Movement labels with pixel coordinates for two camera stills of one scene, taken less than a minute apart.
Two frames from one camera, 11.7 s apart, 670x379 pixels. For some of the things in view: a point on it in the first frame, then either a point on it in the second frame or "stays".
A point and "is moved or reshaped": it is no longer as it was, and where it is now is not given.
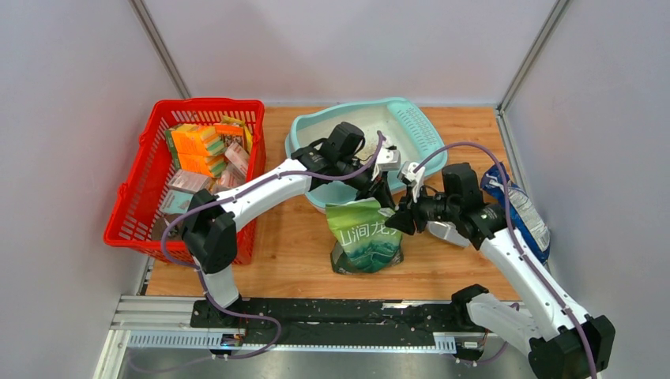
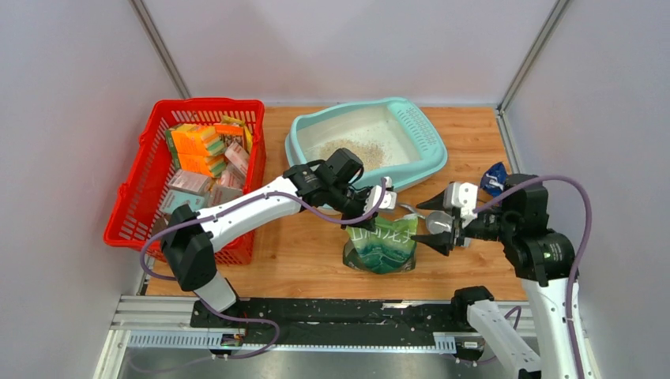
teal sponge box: [177, 201] stays
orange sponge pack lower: [213, 166] stays
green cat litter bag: [365, 244] is moved or reshaped
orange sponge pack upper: [190, 138] stays
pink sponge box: [190, 181] stays
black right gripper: [409, 219] to [440, 242]
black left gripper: [378, 187] to [367, 223]
